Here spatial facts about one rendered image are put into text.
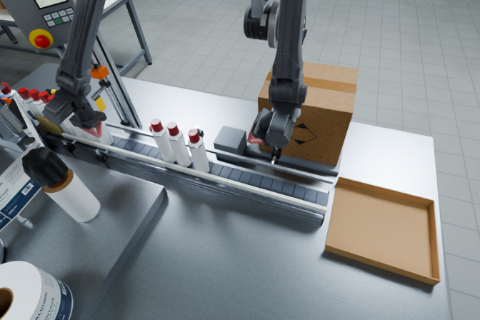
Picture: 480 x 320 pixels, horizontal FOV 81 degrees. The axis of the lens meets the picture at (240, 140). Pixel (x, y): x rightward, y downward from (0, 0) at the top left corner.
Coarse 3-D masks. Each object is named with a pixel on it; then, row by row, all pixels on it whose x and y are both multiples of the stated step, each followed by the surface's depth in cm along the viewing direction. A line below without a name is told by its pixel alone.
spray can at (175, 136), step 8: (168, 128) 91; (176, 128) 92; (168, 136) 94; (176, 136) 93; (176, 144) 95; (184, 144) 98; (176, 152) 98; (184, 152) 99; (176, 160) 102; (184, 160) 102
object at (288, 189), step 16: (112, 144) 116; (128, 144) 115; (144, 144) 114; (192, 160) 107; (192, 176) 102; (224, 176) 101; (240, 176) 101; (256, 176) 101; (288, 192) 95; (304, 192) 95; (320, 192) 95; (304, 208) 91
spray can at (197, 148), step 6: (192, 132) 89; (198, 132) 89; (192, 138) 88; (198, 138) 90; (192, 144) 90; (198, 144) 90; (192, 150) 92; (198, 150) 92; (204, 150) 94; (192, 156) 95; (198, 156) 94; (204, 156) 96; (198, 162) 96; (204, 162) 97; (198, 168) 99; (204, 168) 99
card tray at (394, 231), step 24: (336, 192) 99; (360, 192) 99; (384, 192) 97; (336, 216) 93; (360, 216) 93; (384, 216) 92; (408, 216) 92; (432, 216) 89; (336, 240) 88; (360, 240) 88; (384, 240) 87; (408, 240) 87; (432, 240) 85; (384, 264) 80; (408, 264) 82; (432, 264) 82
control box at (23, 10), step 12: (12, 0) 77; (24, 0) 78; (12, 12) 78; (24, 12) 80; (36, 12) 81; (48, 12) 83; (24, 24) 81; (36, 24) 83; (48, 36) 86; (60, 36) 88; (36, 48) 86; (48, 48) 88
